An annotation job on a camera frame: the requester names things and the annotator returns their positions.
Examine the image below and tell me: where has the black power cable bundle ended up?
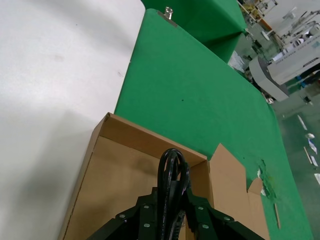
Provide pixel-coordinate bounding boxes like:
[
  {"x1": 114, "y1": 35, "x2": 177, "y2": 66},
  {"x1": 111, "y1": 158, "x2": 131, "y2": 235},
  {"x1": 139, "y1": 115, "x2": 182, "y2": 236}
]
[{"x1": 156, "y1": 147, "x2": 191, "y2": 240}]

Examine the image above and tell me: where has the cardboard box with holed lid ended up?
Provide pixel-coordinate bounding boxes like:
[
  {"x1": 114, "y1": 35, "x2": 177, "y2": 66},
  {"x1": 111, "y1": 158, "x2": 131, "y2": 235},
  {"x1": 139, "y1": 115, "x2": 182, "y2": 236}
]
[{"x1": 57, "y1": 112, "x2": 271, "y2": 240}]

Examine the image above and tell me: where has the crumpled white paper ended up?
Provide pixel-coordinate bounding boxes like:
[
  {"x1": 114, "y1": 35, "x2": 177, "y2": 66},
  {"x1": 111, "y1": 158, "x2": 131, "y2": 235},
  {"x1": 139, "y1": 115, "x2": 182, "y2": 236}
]
[{"x1": 228, "y1": 49, "x2": 247, "y2": 73}]

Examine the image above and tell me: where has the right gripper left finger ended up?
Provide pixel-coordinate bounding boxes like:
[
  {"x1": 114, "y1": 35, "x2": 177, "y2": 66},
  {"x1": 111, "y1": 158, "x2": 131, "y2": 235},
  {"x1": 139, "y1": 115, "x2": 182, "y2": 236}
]
[{"x1": 92, "y1": 186, "x2": 161, "y2": 240}]

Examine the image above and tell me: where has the green cloth on neighbouring table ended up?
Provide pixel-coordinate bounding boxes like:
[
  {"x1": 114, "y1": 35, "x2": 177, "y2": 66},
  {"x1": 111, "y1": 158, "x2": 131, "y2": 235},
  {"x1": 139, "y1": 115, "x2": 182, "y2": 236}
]
[{"x1": 141, "y1": 0, "x2": 248, "y2": 65}]

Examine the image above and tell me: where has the thin wooden stick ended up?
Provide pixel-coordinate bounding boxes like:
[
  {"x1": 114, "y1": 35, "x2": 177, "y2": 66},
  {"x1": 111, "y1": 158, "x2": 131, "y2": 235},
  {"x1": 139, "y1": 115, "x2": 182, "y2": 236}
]
[{"x1": 273, "y1": 202, "x2": 282, "y2": 230}]

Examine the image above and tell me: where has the green felt table cloth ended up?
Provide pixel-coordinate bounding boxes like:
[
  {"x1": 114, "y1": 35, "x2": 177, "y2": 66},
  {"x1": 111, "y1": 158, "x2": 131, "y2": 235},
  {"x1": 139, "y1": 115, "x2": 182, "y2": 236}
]
[{"x1": 113, "y1": 8, "x2": 315, "y2": 240}]

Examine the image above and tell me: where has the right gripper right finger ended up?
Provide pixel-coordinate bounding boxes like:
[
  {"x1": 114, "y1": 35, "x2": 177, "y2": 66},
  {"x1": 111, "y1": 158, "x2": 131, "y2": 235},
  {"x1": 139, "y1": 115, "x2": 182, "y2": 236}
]
[{"x1": 183, "y1": 188, "x2": 266, "y2": 240}]

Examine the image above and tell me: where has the pale stick on floor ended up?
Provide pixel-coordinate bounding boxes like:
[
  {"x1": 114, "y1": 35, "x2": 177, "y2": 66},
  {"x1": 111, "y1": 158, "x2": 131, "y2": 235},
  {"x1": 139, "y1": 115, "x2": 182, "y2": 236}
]
[{"x1": 303, "y1": 146, "x2": 313, "y2": 165}]

